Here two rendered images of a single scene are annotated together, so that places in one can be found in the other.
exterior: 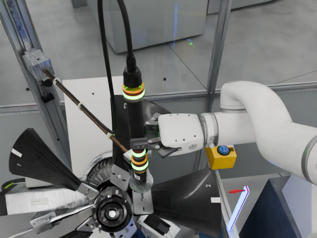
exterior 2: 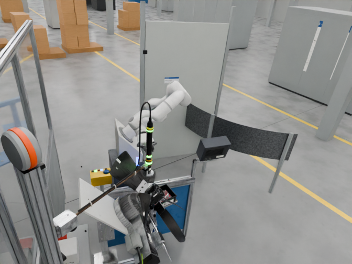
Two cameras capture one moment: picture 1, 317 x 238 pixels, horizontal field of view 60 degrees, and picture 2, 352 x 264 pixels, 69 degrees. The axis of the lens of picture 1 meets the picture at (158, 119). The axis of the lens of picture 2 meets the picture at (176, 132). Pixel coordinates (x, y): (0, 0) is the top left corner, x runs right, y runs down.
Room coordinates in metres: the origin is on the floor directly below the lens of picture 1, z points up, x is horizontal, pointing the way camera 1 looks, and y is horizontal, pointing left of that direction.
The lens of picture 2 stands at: (0.63, 1.39, 2.46)
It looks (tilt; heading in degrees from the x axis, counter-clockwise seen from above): 31 degrees down; 255
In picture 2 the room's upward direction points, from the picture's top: 5 degrees clockwise
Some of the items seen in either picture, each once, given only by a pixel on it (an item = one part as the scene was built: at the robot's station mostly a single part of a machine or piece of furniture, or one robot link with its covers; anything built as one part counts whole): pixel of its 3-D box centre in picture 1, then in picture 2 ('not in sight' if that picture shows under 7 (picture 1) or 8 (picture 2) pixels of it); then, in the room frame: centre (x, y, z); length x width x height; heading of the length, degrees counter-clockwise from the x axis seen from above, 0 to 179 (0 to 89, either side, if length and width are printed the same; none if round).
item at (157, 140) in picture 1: (161, 142); not in sight; (0.41, -0.01, 1.51); 0.05 x 0.05 x 0.03; 67
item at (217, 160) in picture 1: (218, 149); (101, 177); (0.76, -0.27, 1.02); 0.16 x 0.10 x 0.11; 7
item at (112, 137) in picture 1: (80, 106); (113, 188); (0.65, 0.25, 1.39); 0.54 x 0.01 x 0.01; 42
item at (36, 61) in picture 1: (37, 64); (64, 223); (0.89, 0.47, 1.39); 0.10 x 0.07 x 0.08; 42
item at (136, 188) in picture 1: (138, 171); (147, 168); (0.43, 0.06, 1.35); 0.09 x 0.07 x 0.10; 42
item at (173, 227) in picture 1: (157, 217); not in sight; (0.46, 0.00, 0.98); 0.20 x 0.16 x 0.20; 7
